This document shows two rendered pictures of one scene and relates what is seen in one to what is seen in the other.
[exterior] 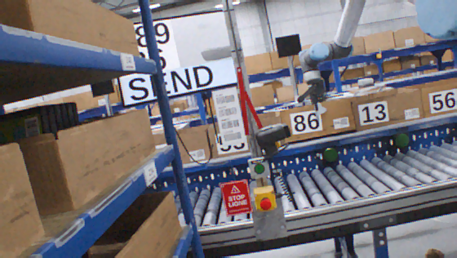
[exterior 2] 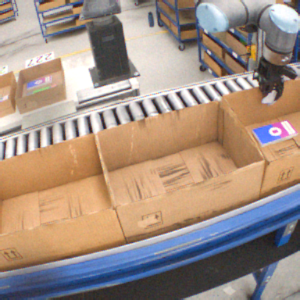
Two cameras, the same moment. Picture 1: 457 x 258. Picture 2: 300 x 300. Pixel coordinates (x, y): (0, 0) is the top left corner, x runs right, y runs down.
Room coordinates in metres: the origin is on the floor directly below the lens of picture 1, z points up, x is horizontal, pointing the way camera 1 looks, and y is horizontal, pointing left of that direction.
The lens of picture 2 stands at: (2.51, -1.09, 1.63)
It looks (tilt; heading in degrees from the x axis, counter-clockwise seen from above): 42 degrees down; 166
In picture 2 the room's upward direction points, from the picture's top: 9 degrees counter-clockwise
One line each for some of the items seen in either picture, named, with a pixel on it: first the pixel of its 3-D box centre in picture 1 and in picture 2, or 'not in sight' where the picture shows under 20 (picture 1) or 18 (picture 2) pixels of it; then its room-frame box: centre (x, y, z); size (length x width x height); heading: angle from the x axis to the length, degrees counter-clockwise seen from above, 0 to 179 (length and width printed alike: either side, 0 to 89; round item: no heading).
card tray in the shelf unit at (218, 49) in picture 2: not in sight; (226, 42); (0.12, 0.38, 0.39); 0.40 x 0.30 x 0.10; 176
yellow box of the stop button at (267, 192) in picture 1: (275, 197); (248, 52); (1.17, -0.11, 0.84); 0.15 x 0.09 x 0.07; 86
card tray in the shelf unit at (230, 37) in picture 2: not in sight; (253, 44); (0.61, 0.34, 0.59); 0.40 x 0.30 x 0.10; 174
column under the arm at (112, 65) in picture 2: not in sight; (108, 48); (0.85, -0.82, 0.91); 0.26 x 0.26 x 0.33; 87
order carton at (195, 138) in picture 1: (178, 147); not in sight; (1.99, 0.31, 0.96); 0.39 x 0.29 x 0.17; 85
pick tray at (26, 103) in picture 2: not in sight; (41, 83); (0.79, -1.24, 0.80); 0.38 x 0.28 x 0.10; 176
